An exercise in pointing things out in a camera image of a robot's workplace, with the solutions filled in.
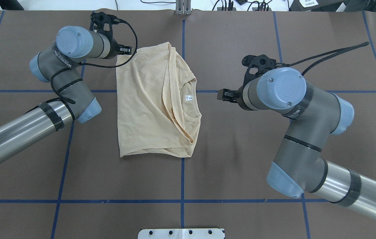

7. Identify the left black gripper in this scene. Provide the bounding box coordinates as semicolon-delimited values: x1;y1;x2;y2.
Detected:
107;38;132;59

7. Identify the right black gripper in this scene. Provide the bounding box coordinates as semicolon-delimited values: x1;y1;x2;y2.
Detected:
217;86;250;110

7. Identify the cream long-sleeve graphic shirt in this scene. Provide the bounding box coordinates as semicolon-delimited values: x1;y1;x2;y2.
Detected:
116;42;202;158

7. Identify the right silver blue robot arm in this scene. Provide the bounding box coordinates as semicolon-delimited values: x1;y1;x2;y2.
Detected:
217;67;376;220

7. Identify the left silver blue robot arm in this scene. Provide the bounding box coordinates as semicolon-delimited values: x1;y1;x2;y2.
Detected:
0;26;138;164

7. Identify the brown black box device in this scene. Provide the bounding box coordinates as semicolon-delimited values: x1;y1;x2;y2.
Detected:
289;0;343;12

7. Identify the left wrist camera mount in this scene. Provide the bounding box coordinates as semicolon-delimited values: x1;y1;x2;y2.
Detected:
88;12;123;38

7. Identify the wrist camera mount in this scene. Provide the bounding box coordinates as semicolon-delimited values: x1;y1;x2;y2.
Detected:
88;12;123;38
241;54;289;86

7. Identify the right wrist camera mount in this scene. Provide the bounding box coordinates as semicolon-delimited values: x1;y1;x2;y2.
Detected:
241;54;289;86

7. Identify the aluminium frame post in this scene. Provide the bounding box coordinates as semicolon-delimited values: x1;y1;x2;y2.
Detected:
175;0;192;16

